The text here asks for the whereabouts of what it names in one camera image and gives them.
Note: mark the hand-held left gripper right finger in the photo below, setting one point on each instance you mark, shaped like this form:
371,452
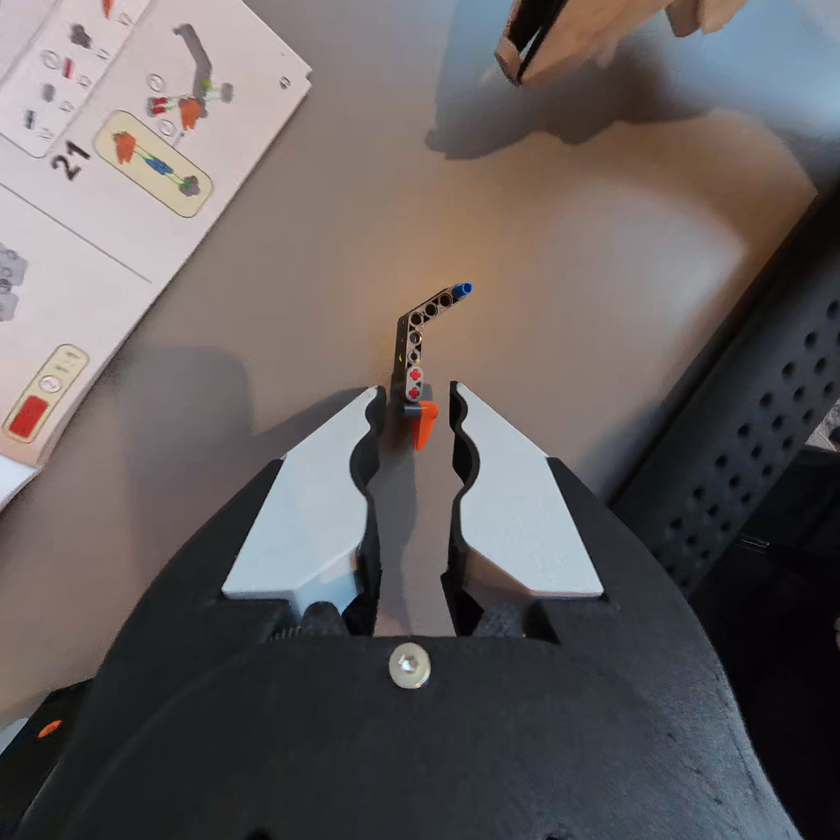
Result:
518,518

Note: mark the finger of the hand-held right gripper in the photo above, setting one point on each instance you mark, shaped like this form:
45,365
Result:
584,33
508,56

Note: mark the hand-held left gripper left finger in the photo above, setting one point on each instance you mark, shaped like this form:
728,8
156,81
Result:
308,525

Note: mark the orange toy claw piece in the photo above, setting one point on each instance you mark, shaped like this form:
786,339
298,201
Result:
425,423

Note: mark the grey bent toy beam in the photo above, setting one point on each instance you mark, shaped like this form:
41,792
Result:
412,334

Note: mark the grey desk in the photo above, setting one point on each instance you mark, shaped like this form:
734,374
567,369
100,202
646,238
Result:
558,262

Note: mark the black perforated mat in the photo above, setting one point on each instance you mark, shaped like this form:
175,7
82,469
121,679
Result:
754,407

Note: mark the black item with orange part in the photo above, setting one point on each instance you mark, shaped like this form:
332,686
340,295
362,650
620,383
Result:
39,735

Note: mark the open white instruction manual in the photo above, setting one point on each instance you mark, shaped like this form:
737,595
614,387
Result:
98,229

